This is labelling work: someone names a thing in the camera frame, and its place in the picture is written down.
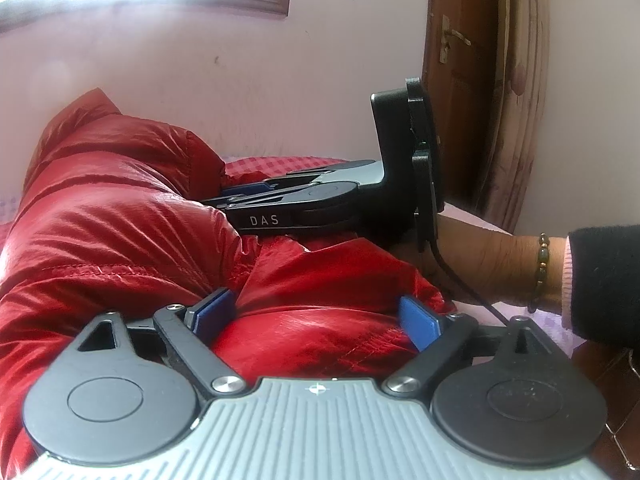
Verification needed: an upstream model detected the brown wooden furniture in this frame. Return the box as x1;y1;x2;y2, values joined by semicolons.
570;342;640;480

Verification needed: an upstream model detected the person's right forearm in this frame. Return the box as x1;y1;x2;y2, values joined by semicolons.
527;226;640;350

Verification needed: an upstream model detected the person's right hand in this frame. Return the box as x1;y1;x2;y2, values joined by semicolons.
389;214;540;307

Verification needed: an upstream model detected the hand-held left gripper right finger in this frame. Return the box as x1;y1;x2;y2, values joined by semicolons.
382;296;565;396

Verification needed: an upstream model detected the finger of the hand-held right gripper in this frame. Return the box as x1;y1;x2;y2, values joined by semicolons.
199;186;312;235
219;159;378;198

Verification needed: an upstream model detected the brown wooden door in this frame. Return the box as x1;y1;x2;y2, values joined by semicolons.
421;0;507;223

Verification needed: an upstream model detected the red puffer jacket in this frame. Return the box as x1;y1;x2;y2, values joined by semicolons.
0;87;457;476

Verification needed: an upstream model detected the metal door handle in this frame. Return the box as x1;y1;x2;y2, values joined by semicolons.
438;14;472;64

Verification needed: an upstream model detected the black cable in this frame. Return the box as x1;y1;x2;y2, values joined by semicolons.
427;237;511;328

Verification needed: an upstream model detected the beaded bracelet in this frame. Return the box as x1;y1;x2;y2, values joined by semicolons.
526;232;552;314

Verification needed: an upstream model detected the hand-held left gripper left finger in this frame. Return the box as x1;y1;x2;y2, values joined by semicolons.
75;287;247;397

